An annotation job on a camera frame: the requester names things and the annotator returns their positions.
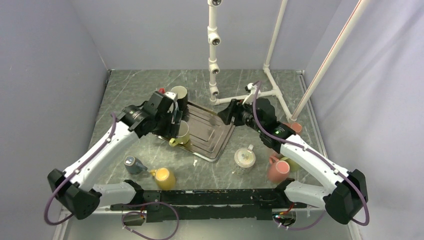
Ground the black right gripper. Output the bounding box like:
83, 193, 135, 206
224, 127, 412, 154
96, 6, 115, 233
217, 98, 264, 134

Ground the black white-lined mug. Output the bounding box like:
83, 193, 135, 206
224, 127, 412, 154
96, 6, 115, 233
170, 85, 188, 111

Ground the lime green faceted mug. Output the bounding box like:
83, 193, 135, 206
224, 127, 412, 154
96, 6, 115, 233
168, 120, 190, 147

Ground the grey blue mug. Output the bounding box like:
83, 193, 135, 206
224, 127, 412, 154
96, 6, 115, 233
124, 155, 148, 175

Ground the yellow mug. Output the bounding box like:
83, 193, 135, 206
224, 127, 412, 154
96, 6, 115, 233
149, 167, 177, 191

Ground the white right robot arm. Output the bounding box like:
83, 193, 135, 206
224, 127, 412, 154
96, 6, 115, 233
217, 81, 370, 226

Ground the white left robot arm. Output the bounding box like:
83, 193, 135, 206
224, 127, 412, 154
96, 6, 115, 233
47, 91, 182, 220

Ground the clear glass mug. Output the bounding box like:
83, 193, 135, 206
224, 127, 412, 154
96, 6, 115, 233
232, 144, 256, 175

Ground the terracotta brown mug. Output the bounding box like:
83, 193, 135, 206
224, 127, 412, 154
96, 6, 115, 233
285, 122, 303, 135

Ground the pink mug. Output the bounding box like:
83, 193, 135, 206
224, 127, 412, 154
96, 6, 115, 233
267, 156, 291, 184

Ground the light green mug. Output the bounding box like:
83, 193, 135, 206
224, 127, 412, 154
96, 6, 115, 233
281, 156, 301, 172

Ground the steel serving tray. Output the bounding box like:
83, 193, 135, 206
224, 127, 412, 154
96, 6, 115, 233
177, 101, 235, 163

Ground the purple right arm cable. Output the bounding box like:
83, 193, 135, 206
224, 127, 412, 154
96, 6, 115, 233
251, 81, 371, 232

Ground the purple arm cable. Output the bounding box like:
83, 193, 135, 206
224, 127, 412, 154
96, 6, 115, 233
251, 81, 371, 232
43, 112, 180, 240

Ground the white PVC pipe frame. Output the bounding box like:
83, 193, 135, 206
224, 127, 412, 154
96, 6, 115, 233
206, 0, 372, 124

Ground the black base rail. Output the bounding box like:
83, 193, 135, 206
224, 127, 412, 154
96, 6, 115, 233
110, 185, 307, 223

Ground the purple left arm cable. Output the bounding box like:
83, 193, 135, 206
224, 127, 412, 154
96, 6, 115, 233
43, 112, 180, 240

